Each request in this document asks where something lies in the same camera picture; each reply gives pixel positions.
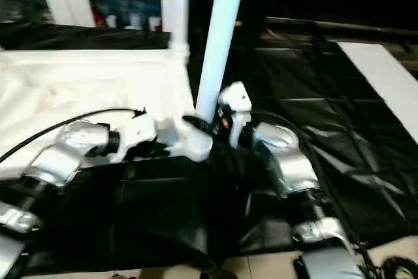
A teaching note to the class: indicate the white plastic table leg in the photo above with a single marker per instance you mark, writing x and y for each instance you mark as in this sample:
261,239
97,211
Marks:
179,8
222,37

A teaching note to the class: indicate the white plastic table top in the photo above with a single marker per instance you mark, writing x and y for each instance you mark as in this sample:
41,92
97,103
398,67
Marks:
81,79

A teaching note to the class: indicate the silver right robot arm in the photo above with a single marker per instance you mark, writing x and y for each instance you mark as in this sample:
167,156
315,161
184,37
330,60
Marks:
287,161

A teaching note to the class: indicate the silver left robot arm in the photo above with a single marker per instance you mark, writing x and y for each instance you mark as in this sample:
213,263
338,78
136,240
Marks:
65,151

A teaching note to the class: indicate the small tan block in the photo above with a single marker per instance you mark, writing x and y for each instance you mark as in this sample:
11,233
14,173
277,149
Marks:
239,23

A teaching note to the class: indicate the black mat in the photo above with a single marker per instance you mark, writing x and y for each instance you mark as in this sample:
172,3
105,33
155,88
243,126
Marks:
326,128

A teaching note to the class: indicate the white flat board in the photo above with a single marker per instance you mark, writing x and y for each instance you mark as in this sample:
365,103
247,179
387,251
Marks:
382,70

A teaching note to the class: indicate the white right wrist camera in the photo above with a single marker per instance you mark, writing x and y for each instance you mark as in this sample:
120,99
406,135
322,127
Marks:
236,102

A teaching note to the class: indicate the black rail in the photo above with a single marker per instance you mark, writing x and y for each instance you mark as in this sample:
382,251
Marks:
343,25

